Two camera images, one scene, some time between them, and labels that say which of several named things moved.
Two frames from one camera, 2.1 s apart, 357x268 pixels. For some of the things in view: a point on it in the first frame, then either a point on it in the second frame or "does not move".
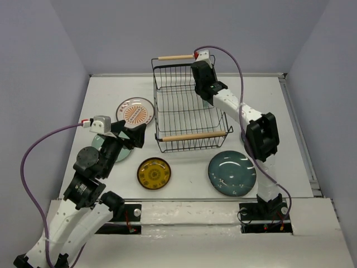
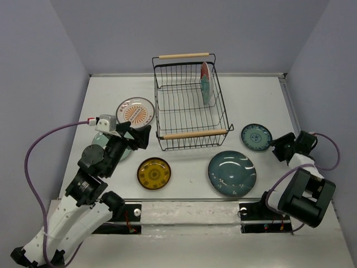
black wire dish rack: [183, 121] does not move
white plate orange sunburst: [135, 111] does not move
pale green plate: [99, 139] does not move
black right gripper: [213, 72] -> [279, 142]
